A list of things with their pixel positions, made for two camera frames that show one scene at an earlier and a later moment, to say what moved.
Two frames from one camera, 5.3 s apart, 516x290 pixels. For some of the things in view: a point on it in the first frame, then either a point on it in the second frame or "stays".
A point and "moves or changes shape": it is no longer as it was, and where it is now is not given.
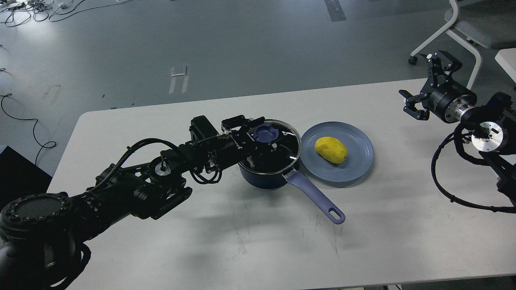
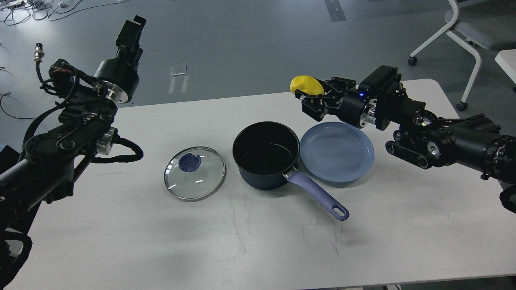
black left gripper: x=232 y=147 to x=121 y=77
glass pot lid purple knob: x=265 y=132 moves or changes shape
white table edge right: x=506 y=58 stays
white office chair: x=491 y=23 stays
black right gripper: x=448 y=100 to x=350 y=104
